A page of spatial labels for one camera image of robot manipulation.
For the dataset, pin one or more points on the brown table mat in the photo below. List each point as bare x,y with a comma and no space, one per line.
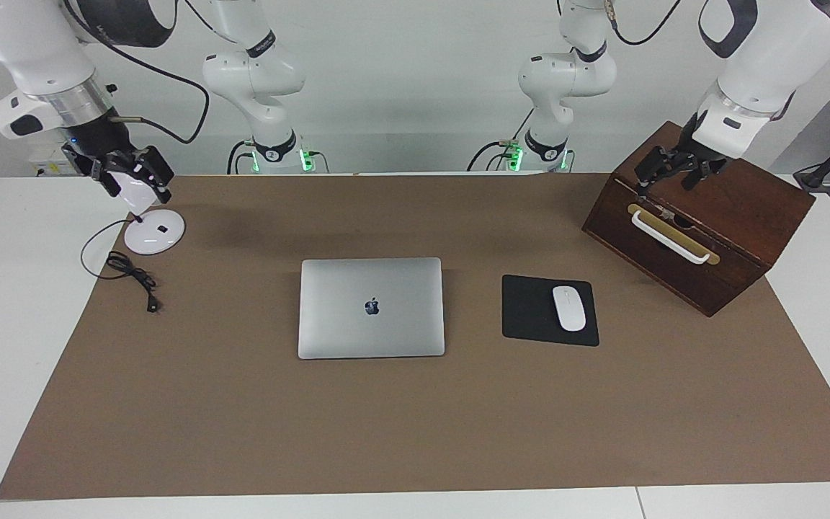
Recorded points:
242,418

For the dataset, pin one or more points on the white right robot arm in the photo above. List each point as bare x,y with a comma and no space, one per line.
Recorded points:
33,43

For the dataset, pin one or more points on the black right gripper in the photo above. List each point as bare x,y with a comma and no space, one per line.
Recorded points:
98,144

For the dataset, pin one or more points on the dark brown wooden box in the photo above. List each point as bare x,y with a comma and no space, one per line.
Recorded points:
753,216

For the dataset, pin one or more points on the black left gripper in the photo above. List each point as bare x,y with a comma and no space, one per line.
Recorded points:
694,155

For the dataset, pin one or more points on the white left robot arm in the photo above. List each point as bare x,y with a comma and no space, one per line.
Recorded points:
768,58

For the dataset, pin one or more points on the silver grey laptop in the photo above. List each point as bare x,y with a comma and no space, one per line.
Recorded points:
357,331

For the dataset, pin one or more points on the black mouse pad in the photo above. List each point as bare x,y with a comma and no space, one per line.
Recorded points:
530,310

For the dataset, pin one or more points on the white power strip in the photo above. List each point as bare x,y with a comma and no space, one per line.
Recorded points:
51,164

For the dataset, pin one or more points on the white computer mouse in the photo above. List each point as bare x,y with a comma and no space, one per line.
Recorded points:
569,308

